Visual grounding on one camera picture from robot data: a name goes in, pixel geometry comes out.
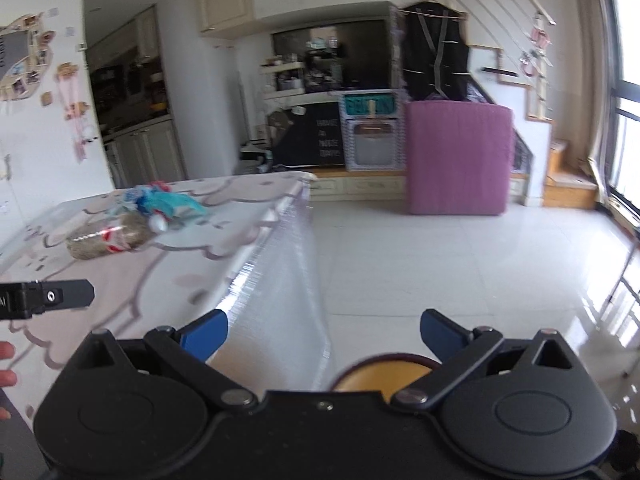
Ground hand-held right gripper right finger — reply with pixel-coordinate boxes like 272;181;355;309
390;309;583;411

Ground purple mattress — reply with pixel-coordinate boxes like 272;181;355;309
405;100;515;217

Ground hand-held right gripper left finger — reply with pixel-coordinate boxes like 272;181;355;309
65;309;257;411

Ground blue plastic bag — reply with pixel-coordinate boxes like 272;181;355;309
107;182;213;233

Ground wood-look bin with brown rim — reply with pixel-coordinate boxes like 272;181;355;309
330;352;441;393

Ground dark shelf unit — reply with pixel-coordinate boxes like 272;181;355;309
260;19;396;106

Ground metal-framed chair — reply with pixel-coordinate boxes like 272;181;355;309
602;237;640;313

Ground wooden stair steps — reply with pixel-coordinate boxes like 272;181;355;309
542;140;601;209

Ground person's left hand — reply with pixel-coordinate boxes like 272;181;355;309
0;341;19;422

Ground clear plastic bottle red label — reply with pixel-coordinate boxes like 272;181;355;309
66;212;153;261

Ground dotted white cardboard box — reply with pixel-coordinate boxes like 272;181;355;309
339;90;408;171

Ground cream kitchen cabinets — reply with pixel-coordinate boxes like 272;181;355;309
87;5;187;191

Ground low wooden drawer cabinet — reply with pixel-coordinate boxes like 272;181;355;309
305;167;531;207

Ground black sign board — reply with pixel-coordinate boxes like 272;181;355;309
272;102;346;167

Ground dark-framed window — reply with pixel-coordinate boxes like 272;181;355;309
600;0;640;221

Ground beige curtain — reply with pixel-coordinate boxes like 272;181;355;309
570;0;616;196

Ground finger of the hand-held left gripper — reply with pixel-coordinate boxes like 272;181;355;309
0;279;96;321

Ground wall photo collage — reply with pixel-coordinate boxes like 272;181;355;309
0;10;56;103

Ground pink wall hanging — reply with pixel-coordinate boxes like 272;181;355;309
55;62;98;163

